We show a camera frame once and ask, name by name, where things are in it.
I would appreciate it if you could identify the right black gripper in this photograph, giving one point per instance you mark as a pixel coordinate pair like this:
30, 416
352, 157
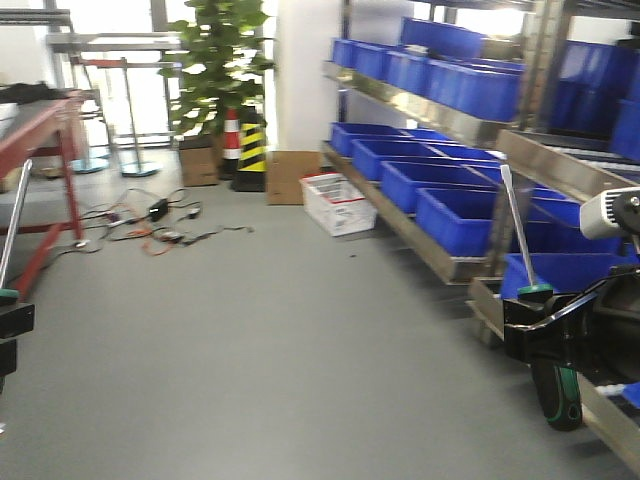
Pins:
595, 331

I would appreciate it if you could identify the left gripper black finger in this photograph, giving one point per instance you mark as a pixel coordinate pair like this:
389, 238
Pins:
17, 319

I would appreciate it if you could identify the green black screwdriver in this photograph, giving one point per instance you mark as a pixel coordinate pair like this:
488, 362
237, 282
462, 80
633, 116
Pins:
556, 387
10, 298

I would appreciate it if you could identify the white red basket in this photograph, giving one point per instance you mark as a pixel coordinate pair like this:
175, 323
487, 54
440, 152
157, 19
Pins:
336, 205

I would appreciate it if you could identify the orange white traffic cone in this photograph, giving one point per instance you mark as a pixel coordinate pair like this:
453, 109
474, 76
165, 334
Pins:
231, 146

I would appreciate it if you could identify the yellow black traffic cone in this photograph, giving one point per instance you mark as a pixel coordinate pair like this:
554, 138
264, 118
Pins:
251, 167

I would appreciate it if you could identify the brown cardboard box on floor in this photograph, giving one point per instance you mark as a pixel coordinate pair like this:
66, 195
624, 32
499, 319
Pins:
284, 171

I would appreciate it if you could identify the green potted plant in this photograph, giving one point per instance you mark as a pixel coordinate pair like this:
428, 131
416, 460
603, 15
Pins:
219, 64

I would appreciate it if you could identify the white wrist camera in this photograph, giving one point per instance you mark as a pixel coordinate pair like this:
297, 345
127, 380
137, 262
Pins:
612, 213

